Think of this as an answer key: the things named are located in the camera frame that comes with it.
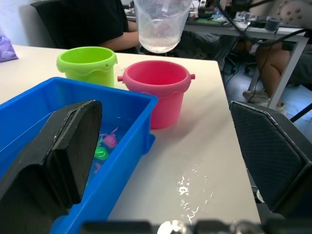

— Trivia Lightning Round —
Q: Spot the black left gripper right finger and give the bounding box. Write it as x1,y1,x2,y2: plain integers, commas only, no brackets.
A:
229,100,312,218

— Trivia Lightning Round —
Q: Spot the pink plastic bucket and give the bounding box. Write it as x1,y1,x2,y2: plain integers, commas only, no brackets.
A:
117,60,196,130

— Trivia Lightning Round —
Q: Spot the green plastic bucket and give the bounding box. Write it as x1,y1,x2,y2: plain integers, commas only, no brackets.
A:
56,46,118,88

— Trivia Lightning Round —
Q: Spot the purple patterned bag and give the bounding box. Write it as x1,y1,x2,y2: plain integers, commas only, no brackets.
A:
0,35,19,63

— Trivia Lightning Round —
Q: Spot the green toy fish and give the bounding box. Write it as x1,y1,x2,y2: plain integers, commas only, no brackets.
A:
94,145,109,160

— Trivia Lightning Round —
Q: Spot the white desk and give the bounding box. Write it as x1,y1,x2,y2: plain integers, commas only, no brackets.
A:
125,13,310,109

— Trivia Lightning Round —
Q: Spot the blue plastic tub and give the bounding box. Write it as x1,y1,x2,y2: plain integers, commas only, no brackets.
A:
0,77,159,234

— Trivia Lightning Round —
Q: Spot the person in black shirt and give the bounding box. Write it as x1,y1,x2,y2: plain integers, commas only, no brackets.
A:
31,0,140,53

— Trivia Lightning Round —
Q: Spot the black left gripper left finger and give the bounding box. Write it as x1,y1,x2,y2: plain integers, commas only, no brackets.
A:
0,99,103,234

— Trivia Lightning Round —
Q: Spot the seated person in shorts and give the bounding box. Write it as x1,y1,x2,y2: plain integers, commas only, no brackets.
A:
242,0,312,115

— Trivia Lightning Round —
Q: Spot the clear plastic cup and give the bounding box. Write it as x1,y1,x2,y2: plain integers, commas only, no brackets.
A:
135,0,193,54

